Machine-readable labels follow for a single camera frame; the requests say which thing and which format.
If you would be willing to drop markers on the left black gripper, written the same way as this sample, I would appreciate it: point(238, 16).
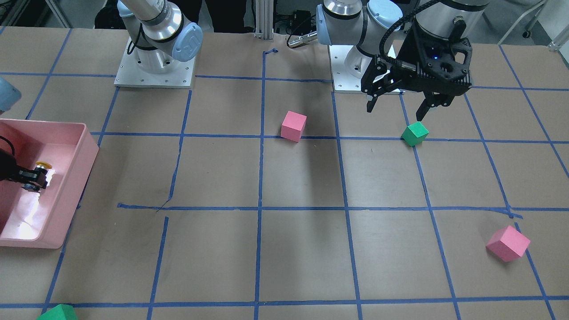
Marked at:
point(411, 49)

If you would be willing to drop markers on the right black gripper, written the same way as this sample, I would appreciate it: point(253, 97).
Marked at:
point(10, 167)

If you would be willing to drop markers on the yellow push button switch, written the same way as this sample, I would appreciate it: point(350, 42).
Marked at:
point(42, 167)

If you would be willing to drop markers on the pink cube near left arm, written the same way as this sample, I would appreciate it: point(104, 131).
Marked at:
point(508, 244)

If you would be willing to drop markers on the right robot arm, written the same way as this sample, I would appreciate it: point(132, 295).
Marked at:
point(152, 24)

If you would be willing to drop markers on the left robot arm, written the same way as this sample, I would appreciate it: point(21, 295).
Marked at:
point(379, 27)

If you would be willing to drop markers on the green cube centre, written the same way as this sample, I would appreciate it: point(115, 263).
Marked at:
point(415, 134)

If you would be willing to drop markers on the pink plastic bin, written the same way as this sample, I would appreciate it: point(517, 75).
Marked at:
point(42, 219)

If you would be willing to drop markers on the pink cube centre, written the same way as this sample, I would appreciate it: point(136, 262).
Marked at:
point(293, 126)

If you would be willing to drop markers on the green cube near bin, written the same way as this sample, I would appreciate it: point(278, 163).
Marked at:
point(59, 312)

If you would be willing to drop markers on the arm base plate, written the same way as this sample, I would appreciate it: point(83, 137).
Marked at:
point(348, 65)
point(154, 69)

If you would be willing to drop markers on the aluminium frame post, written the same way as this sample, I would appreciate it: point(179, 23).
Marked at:
point(264, 18)

